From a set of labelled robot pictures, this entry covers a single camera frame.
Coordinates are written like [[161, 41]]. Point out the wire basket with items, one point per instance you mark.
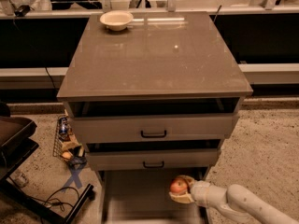
[[69, 150]]

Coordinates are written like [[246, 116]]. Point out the red apple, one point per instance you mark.
[[178, 186]]

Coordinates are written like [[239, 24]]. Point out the grey drawer cabinet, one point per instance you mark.
[[162, 64]]

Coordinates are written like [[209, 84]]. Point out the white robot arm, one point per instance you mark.
[[236, 202]]

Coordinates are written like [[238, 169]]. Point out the top grey drawer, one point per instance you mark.
[[153, 128]]

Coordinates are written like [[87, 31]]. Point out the blue soda can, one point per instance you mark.
[[63, 127]]

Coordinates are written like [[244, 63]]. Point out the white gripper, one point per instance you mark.
[[200, 192]]

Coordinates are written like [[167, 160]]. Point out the white bowl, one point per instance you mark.
[[116, 20]]

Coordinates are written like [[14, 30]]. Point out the black power adapter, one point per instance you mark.
[[22, 10]]

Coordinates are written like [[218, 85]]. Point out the middle grey drawer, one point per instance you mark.
[[137, 160]]

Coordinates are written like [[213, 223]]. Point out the grey drawer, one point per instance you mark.
[[153, 128], [137, 160]]

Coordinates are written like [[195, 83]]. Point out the open bottom drawer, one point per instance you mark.
[[142, 197]]

